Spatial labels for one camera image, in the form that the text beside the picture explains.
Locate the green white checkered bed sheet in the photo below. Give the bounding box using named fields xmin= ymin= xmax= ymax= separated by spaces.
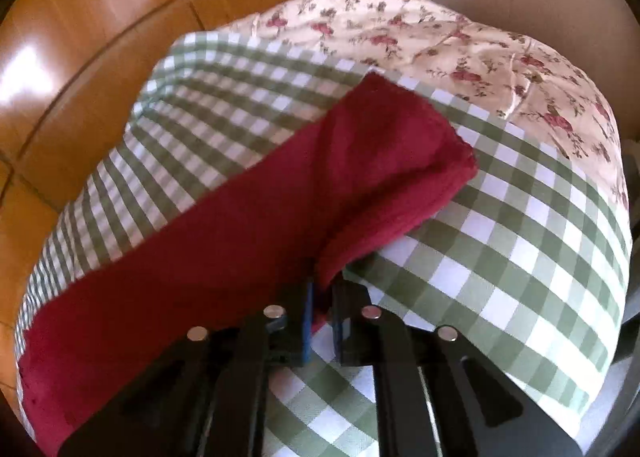
xmin=12 ymin=30 xmax=633 ymax=457

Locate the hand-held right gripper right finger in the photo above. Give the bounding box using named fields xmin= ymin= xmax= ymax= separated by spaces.
xmin=332 ymin=283 xmax=572 ymax=457

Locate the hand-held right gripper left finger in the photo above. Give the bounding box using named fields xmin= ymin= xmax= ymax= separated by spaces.
xmin=59 ymin=280 xmax=316 ymax=457

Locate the dark red cloth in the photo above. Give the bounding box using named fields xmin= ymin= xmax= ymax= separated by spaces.
xmin=17 ymin=72 xmax=481 ymax=448

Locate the floral cream quilt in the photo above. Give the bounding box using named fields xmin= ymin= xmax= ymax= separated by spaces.
xmin=220 ymin=0 xmax=631 ymax=218

